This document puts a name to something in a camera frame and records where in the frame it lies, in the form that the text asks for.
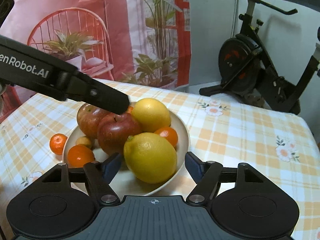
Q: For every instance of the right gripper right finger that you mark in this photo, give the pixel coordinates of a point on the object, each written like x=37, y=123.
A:
x=206, y=176

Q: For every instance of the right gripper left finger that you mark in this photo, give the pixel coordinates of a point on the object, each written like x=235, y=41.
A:
x=99, y=176

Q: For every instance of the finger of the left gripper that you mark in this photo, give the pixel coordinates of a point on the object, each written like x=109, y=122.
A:
x=83, y=88

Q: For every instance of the red apple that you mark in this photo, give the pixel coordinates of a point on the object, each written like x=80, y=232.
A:
x=88, y=118
x=114, y=130

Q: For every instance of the large yellow lemon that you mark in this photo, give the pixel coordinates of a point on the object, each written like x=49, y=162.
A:
x=150, y=157

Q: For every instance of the mandarin orange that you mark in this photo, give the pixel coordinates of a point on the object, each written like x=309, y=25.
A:
x=168, y=133
x=79, y=155

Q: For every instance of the beige round plate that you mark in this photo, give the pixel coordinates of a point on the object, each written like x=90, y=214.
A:
x=125, y=179

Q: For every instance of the small brown kiwi fruit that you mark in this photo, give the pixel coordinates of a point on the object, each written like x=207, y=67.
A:
x=85, y=141

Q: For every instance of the small mandarin at edge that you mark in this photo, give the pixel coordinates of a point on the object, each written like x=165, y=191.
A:
x=129, y=110

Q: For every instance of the mandarin left of plate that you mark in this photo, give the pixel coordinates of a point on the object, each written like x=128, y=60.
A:
x=57, y=143

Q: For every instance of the yellow green lemon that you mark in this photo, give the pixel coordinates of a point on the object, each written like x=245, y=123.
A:
x=151, y=114

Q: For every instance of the red printed backdrop cloth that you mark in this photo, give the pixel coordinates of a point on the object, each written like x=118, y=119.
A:
x=143, y=42

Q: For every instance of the black exercise bike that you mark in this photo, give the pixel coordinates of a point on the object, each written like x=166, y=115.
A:
x=245, y=66

